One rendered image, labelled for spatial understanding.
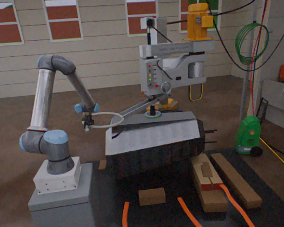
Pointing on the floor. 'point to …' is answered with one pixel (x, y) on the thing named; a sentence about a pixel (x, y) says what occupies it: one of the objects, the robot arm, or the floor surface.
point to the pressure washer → (250, 134)
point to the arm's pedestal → (69, 204)
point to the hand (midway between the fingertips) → (88, 130)
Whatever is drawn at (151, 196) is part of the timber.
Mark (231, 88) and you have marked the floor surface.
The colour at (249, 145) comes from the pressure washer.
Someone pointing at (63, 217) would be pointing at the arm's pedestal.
